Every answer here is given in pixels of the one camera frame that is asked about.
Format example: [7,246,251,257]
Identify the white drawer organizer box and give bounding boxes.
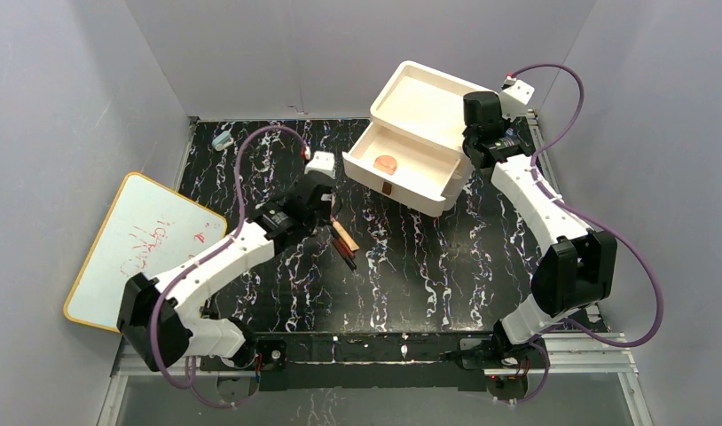
[370,60,493,217]

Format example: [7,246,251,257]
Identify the white pull-out drawer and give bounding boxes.
[342,122,471,216]

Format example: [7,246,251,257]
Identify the small round pink compact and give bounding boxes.
[373,154,398,176]

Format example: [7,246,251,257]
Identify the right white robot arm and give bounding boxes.
[463,91,617,358]

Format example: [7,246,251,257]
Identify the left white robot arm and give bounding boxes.
[116,176,334,372]

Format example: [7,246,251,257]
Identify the beige makeup tube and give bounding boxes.
[331,218,359,252]

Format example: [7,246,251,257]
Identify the small white blue clip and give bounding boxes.
[211,131,233,151]

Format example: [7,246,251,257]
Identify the yellow framed whiteboard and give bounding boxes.
[63,172,228,332]

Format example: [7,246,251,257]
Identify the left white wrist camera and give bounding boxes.
[304,151,336,179]

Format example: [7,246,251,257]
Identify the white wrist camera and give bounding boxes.
[498,75,535,122]
[304,151,336,179]

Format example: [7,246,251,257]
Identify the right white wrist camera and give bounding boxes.
[498,75,535,122]

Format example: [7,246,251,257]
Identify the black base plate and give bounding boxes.
[201,332,546,395]

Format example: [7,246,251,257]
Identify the aluminium rail frame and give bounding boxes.
[96,108,653,426]

